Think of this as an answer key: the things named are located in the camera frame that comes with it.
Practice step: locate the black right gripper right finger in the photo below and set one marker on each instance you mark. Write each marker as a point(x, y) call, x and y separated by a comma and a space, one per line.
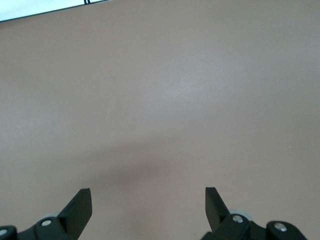
point(225, 225)

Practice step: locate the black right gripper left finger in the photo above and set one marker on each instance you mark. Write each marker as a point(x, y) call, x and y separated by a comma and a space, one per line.
point(72, 220)

